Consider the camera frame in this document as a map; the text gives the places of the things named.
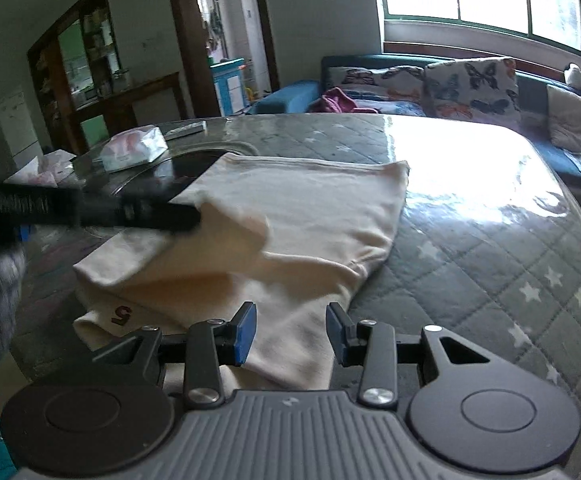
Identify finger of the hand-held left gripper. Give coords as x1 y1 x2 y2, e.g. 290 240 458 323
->
78 194 202 234

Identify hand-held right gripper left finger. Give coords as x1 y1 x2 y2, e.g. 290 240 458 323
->
92 301 258 410

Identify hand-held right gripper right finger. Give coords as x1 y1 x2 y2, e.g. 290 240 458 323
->
324 302 494 408

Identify cream garment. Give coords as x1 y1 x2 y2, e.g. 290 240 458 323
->
73 154 410 392

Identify hanging clothes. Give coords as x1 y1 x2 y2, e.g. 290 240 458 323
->
205 7 226 54

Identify pink white plastic bag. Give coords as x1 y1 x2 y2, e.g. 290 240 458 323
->
5 149 77 187

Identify pink tissue pack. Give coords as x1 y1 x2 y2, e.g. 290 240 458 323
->
101 127 168 173

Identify black round cooktop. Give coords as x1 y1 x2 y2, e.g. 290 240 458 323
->
83 149 232 202

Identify grey remote control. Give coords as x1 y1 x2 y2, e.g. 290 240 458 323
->
163 121 206 141

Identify blue white cabinet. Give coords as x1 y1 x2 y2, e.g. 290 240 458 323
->
209 58 248 117

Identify dark wooden shelf cabinet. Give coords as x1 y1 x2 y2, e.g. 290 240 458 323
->
28 0 184 157

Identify grey quilted star table cover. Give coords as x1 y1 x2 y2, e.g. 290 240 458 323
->
10 112 581 461

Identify blue sofa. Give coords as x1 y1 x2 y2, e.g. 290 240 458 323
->
248 54 581 206

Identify pink cloth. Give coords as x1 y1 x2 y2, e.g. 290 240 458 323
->
310 87 371 115

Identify blue sheet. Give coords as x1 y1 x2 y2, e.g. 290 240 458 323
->
535 140 581 203

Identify grey pillow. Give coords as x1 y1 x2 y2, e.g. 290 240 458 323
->
545 84 581 156

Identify dark wooden door frame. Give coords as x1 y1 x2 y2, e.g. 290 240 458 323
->
164 0 281 121

